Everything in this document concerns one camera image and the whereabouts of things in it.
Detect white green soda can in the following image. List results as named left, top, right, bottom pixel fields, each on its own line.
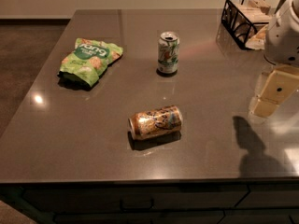
left=158, top=31, right=180, bottom=75

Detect orange soda can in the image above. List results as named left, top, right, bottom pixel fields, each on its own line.
left=128, top=105, right=183, bottom=140

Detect dark cabinet drawers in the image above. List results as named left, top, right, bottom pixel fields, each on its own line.
left=0, top=183, right=299, bottom=224

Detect green snack bag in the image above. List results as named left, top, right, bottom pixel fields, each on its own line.
left=58, top=38, right=123, bottom=88

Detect black wire basket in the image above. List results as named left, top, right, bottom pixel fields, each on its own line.
left=221, top=0, right=271, bottom=49

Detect napkins in basket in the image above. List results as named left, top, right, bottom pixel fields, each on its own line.
left=234, top=0, right=272, bottom=50

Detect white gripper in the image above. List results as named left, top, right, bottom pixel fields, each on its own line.
left=249, top=0, right=299, bottom=118

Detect black drawer handle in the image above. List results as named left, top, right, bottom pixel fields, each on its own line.
left=120, top=199, right=154, bottom=212

